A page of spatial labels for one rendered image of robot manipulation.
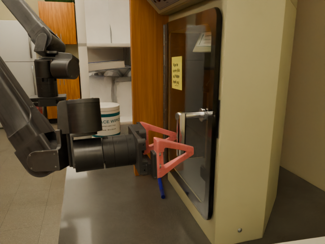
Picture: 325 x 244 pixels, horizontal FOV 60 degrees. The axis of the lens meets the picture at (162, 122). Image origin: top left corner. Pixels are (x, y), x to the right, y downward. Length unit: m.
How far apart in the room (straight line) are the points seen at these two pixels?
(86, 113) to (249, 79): 0.29
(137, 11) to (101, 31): 1.03
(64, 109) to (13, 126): 0.09
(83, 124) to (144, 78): 0.38
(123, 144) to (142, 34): 0.41
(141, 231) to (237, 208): 0.21
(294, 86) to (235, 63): 0.53
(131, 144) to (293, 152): 0.66
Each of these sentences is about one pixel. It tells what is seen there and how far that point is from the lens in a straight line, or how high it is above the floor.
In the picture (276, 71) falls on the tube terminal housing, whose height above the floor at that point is 1.28.
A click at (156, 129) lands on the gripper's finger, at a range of 0.57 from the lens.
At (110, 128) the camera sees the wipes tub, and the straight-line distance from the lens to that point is 1.23.
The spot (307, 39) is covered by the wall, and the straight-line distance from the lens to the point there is 0.98.
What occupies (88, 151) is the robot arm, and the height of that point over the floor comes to 1.16.
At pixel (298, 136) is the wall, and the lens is 1.01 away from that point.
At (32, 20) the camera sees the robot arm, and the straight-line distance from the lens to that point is 0.97.
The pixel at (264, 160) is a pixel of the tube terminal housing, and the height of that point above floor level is 1.11.
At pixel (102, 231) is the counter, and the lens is 0.67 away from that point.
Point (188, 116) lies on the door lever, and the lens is 0.53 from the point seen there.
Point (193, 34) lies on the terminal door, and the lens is 0.59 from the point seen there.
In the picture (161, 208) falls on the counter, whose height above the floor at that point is 0.94.
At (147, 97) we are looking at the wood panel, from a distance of 0.84.
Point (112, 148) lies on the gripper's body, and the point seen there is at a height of 1.16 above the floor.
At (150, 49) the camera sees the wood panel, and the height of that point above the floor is 1.32.
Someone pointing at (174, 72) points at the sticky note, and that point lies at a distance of 0.70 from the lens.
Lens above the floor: 1.32
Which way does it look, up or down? 14 degrees down
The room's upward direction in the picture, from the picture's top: straight up
